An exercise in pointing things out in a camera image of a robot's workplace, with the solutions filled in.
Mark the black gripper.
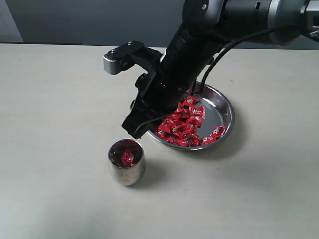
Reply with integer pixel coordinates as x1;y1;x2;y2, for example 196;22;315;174
122;49;209;139

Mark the red candy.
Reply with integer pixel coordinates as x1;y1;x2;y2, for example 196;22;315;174
211;126;226;137
175;138;191;147
200;135;218;146
183;96;199;107
120;149;135;168

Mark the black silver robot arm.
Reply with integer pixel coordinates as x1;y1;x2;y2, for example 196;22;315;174
122;0;319;139

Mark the stainless steel cup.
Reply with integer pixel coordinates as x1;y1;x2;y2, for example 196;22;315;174
108;139;146;186

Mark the round stainless steel plate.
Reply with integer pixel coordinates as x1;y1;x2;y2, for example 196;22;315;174
148;82;235;151

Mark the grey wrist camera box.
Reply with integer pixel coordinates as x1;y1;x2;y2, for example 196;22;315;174
103;41;145;75

